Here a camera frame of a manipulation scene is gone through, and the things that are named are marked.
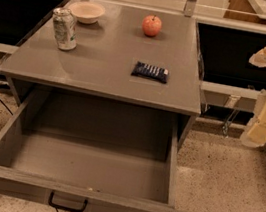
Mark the red apple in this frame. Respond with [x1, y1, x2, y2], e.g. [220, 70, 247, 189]
[142, 15, 162, 37]

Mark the blue rxbar blueberry bar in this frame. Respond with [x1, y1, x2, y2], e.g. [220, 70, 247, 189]
[131, 61, 169, 84]

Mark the right metal frame post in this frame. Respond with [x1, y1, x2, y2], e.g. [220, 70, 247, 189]
[183, 0, 197, 17]

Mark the open grey top drawer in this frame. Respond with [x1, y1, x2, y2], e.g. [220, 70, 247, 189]
[0, 86, 182, 212]

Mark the white paper bowl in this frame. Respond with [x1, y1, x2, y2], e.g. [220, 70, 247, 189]
[68, 1, 105, 25]

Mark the black drawer handle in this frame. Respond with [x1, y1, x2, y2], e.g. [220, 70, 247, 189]
[48, 191, 88, 212]

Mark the silver green soda can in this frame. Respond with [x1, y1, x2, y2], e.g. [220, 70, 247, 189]
[52, 7, 77, 51]

